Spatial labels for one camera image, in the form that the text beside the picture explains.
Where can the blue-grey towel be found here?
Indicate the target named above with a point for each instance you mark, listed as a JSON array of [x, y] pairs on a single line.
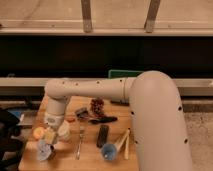
[[44, 150]]

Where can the green plastic tray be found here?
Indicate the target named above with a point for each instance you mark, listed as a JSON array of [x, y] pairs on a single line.
[[114, 73]]

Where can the small dark brush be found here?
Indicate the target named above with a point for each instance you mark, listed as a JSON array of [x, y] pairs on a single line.
[[82, 114]]

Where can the black chair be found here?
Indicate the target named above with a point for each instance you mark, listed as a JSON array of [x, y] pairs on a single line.
[[9, 129]]

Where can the white lidded jar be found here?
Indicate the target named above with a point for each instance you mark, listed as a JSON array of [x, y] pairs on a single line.
[[64, 131]]

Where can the apple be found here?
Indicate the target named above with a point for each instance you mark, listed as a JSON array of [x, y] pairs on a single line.
[[38, 132]]

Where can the orange carrot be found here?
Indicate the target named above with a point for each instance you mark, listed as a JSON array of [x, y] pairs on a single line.
[[70, 119]]

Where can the pine cone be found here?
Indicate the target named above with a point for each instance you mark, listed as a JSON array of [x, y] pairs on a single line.
[[96, 106]]

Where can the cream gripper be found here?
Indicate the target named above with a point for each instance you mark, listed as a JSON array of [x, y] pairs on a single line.
[[50, 136]]

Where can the dark spoon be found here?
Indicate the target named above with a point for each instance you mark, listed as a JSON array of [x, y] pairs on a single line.
[[107, 119]]

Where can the blue cup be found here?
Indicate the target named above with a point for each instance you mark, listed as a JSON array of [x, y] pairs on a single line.
[[109, 152]]

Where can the white cone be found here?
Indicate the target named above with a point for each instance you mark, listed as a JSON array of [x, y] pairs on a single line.
[[119, 142]]

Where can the silver fork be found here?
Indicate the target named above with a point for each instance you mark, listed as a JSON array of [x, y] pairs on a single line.
[[81, 136]]

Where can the wooden stick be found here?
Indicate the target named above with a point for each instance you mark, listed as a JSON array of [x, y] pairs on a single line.
[[126, 152]]

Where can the black remote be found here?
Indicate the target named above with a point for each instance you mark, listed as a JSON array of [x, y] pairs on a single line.
[[102, 135]]

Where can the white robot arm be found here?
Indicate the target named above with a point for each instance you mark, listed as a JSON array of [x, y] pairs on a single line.
[[159, 126]]

